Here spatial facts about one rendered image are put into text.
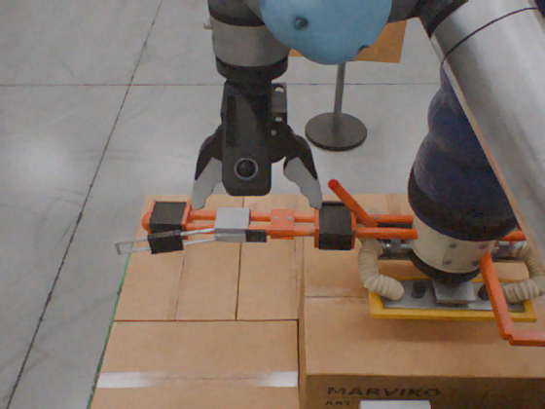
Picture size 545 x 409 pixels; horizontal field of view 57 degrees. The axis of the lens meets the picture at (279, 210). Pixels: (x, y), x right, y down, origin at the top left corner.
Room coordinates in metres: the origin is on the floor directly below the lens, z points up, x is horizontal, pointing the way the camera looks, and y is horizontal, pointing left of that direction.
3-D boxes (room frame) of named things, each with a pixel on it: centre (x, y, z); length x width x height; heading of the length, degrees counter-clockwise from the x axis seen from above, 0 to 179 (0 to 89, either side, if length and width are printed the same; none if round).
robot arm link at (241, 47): (0.45, 0.03, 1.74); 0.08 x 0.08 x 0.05
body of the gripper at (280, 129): (0.46, 0.03, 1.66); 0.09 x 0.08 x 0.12; 0
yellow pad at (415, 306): (0.63, -0.36, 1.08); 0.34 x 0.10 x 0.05; 88
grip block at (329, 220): (0.73, -0.12, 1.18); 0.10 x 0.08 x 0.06; 178
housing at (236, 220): (0.74, 0.10, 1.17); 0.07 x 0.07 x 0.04; 88
